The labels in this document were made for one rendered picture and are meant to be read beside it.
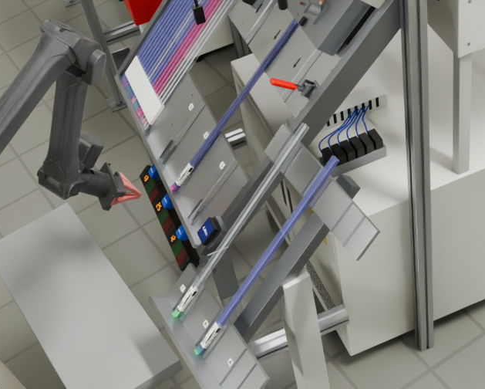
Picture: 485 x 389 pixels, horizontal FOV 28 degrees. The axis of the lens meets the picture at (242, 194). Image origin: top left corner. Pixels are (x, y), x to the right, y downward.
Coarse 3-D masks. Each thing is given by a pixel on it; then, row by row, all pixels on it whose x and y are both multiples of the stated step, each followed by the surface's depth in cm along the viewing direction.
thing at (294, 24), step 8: (296, 24) 209; (288, 32) 209; (280, 40) 211; (272, 48) 212; (280, 48) 211; (272, 56) 212; (264, 64) 213; (256, 72) 215; (248, 80) 216; (256, 80) 215; (248, 88) 216; (240, 96) 217; (232, 104) 219; (240, 104) 218; (232, 112) 219; (224, 120) 220; (216, 128) 221; (208, 136) 223; (216, 136) 222; (208, 144) 223; (200, 152) 224; (192, 160) 226; (176, 184) 229
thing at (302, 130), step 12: (300, 132) 188; (288, 144) 190; (288, 156) 190; (276, 168) 191; (264, 180) 193; (264, 192) 193; (252, 204) 194; (240, 216) 196; (240, 228) 197; (228, 240) 197; (216, 252) 199; (204, 276) 201; (180, 312) 205
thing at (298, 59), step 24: (240, 0) 228; (264, 0) 220; (240, 24) 226; (264, 24) 218; (288, 24) 212; (264, 48) 216; (288, 48) 210; (312, 48) 204; (288, 72) 208; (312, 72) 202; (288, 96) 206
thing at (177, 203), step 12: (120, 84) 257; (132, 108) 250; (144, 132) 244; (156, 156) 238; (168, 180) 232; (168, 192) 229; (180, 204) 227; (180, 216) 223; (192, 228) 221; (192, 240) 218
